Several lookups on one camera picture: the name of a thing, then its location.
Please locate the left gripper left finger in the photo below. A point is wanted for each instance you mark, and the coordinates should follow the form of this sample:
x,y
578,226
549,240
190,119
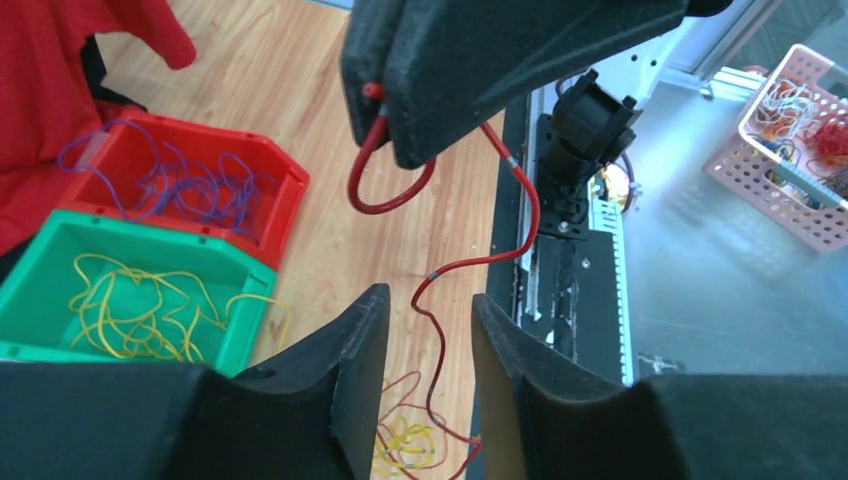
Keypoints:
x,y
309,412

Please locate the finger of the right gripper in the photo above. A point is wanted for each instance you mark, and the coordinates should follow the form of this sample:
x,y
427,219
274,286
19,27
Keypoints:
x,y
368,39
454,64

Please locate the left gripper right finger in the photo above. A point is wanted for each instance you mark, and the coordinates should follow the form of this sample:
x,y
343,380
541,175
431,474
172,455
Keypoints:
x,y
542,416

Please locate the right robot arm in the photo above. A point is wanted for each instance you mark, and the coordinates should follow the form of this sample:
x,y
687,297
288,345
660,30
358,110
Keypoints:
x,y
591,129

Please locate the red plastic bin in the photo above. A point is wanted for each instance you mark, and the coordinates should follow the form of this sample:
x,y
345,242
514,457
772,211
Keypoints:
x,y
172,174

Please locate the green plastic bin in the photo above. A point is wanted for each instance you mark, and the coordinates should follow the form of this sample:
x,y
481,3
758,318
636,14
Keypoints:
x,y
90,289

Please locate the black t-shirt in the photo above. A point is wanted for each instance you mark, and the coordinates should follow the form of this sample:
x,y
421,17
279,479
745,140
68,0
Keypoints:
x,y
95,72

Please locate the red t-shirt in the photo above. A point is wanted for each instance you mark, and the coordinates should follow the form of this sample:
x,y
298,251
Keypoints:
x,y
46,97

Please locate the pink perforated basket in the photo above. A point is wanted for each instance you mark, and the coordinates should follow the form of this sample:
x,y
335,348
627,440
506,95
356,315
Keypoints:
x,y
774,155

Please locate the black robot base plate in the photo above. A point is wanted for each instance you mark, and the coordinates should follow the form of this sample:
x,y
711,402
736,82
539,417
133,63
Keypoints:
x,y
556,315

